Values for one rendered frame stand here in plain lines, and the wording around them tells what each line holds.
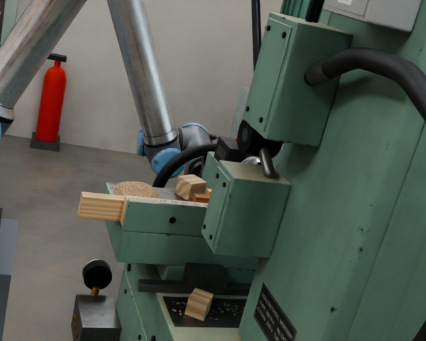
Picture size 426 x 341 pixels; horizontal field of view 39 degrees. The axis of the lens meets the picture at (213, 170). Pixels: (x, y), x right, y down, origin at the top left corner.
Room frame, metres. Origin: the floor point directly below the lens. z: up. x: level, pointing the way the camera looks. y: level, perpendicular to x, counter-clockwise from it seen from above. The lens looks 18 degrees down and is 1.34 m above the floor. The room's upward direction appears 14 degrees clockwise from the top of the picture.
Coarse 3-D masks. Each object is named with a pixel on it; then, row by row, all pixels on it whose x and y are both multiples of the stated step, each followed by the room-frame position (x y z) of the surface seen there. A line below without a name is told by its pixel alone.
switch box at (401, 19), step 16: (336, 0) 0.71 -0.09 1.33; (352, 0) 0.67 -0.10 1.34; (368, 0) 0.65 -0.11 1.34; (384, 0) 0.65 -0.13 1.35; (400, 0) 0.66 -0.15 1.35; (416, 0) 0.66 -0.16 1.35; (352, 16) 0.67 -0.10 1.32; (368, 16) 0.65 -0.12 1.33; (384, 16) 0.65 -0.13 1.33; (400, 16) 0.66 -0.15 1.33; (416, 16) 0.67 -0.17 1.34
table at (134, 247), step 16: (112, 192) 1.05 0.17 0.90; (160, 192) 1.11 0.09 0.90; (112, 224) 0.97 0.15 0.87; (112, 240) 0.95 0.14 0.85; (128, 240) 0.90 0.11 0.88; (144, 240) 0.91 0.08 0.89; (160, 240) 0.92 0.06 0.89; (176, 240) 0.94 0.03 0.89; (192, 240) 0.95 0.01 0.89; (128, 256) 0.91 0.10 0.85; (144, 256) 0.92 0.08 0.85; (160, 256) 0.93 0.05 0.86; (176, 256) 0.94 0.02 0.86; (192, 256) 0.95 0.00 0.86; (208, 256) 0.96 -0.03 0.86; (224, 256) 0.97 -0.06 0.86; (240, 256) 0.98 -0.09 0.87
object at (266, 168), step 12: (252, 0) 1.00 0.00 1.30; (252, 12) 0.99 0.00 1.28; (252, 24) 0.97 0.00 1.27; (252, 36) 0.96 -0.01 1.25; (240, 132) 0.87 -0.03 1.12; (252, 132) 0.84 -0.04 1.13; (240, 144) 0.86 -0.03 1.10; (252, 144) 0.83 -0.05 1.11; (264, 144) 0.84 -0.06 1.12; (276, 144) 0.85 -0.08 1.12; (264, 156) 0.83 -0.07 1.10; (264, 168) 0.81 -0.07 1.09
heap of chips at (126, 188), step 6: (114, 186) 1.08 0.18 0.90; (120, 186) 1.05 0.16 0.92; (126, 186) 1.04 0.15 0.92; (132, 186) 1.04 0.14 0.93; (138, 186) 1.04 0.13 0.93; (144, 186) 1.05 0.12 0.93; (150, 186) 1.07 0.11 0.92; (114, 192) 1.05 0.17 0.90; (120, 192) 1.03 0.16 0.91; (126, 192) 1.02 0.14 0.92; (132, 192) 1.01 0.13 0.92; (138, 192) 1.02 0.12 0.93; (144, 192) 1.02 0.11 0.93; (150, 192) 1.03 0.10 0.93; (156, 192) 1.06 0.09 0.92
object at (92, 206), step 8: (88, 192) 0.93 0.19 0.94; (80, 200) 0.91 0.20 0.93; (88, 200) 0.91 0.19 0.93; (96, 200) 0.91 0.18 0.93; (104, 200) 0.92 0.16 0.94; (112, 200) 0.92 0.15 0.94; (120, 200) 0.93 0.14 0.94; (80, 208) 0.91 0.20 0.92; (88, 208) 0.91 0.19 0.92; (96, 208) 0.91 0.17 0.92; (104, 208) 0.92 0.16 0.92; (112, 208) 0.92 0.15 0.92; (120, 208) 0.93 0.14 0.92; (80, 216) 0.91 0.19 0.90; (88, 216) 0.91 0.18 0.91; (96, 216) 0.92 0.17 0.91; (104, 216) 0.92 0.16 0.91; (112, 216) 0.93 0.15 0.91; (120, 216) 0.93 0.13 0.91
